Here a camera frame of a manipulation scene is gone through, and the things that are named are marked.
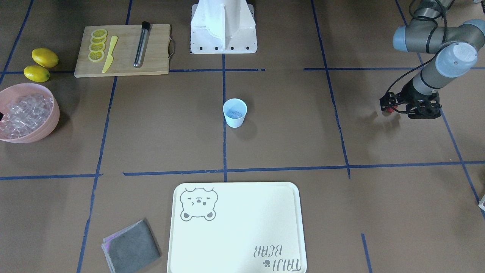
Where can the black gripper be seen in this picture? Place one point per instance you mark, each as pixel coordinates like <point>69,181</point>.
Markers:
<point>408,94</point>

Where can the clear ice cube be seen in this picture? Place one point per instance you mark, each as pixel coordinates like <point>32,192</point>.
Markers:
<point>233,114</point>

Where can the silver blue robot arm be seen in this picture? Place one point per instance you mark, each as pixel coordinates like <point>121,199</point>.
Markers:
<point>454,52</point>

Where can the light blue cup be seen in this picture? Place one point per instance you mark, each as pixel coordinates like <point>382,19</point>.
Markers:
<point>238,105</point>

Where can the pile of ice cubes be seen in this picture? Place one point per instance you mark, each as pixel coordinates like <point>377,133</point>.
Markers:
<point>25,115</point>

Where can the cream bear tray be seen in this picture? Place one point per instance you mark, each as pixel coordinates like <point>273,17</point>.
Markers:
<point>236,227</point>

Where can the silver black muddler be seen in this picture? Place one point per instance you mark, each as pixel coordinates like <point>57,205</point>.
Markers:
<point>143,39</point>

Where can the yellow plastic knife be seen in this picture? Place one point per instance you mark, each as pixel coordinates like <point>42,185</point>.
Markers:
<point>109,57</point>

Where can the grey folded cloth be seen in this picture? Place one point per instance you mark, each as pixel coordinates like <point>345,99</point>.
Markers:
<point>131,249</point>

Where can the lemon slice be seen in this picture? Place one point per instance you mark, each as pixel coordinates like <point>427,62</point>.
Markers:
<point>98,41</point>
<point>97,47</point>
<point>96,56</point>
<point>99,33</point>

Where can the yellow lemon near edge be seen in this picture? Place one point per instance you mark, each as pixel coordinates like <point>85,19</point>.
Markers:
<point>45,57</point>

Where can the yellow lemon near bowl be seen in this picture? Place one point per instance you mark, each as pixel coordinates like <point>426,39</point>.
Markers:
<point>36,73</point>

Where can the pink bowl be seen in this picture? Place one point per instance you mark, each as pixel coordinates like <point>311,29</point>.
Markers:
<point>24,89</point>

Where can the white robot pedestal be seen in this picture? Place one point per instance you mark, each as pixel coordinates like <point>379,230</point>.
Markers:
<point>223,27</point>

